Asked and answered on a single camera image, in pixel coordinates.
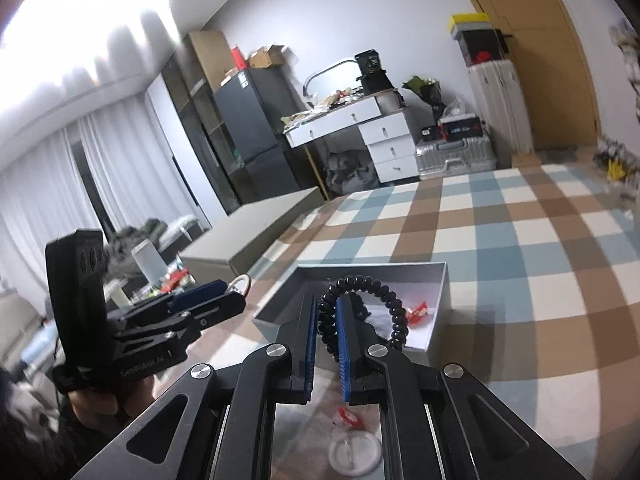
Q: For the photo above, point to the white drawer unit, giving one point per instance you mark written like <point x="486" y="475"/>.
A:
<point x="391" y="145"/>

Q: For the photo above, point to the black red box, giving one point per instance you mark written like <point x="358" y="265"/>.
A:
<point x="456" y="128"/>

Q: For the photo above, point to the curved desk mirror frame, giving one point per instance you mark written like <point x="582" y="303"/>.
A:
<point x="338" y="76"/>

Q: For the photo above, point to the black shoe box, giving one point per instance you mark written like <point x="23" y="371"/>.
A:
<point x="482" y="46"/>

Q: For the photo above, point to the white curtain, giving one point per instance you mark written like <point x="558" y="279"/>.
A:
<point x="43" y="197"/>

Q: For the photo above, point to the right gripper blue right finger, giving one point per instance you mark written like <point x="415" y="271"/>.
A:
<point x="362" y="375"/>

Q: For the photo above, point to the silver flat suitcase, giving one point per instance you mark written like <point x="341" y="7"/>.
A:
<point x="441" y="158"/>

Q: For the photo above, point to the black refrigerator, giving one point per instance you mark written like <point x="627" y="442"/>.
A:
<point x="252" y="105"/>

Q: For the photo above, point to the cardboard box on fridge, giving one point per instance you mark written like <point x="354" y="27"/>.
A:
<point x="275" y="55"/>

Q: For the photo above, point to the round white lid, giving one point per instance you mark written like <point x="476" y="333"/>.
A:
<point x="355" y="453"/>

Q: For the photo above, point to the dark flower bouquet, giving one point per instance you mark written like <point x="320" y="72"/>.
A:
<point x="427" y="90"/>

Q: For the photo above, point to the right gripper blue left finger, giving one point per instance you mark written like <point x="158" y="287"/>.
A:
<point x="300" y="337"/>

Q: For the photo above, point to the checked bed cover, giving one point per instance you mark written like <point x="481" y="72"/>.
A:
<point x="544" y="289"/>

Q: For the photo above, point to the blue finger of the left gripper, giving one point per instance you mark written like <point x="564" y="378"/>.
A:
<point x="198" y="295"/>

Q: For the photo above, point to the left hand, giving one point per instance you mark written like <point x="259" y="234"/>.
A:
<point x="108" y="412"/>

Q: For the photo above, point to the white upright suitcase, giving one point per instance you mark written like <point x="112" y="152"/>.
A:
<point x="500" y="103"/>

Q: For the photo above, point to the yellow lid shoe box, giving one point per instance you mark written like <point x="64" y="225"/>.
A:
<point x="465" y="22"/>

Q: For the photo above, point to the wooden door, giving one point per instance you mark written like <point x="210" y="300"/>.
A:
<point x="546" y="52"/>

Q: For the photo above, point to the dark glass cabinet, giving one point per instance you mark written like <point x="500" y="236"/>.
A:
<point x="193" y="99"/>

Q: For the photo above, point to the black bag on desk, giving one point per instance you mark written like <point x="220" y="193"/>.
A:
<point x="373" y="76"/>

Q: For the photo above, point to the white dressing desk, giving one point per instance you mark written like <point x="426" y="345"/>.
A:
<point x="345" y="116"/>

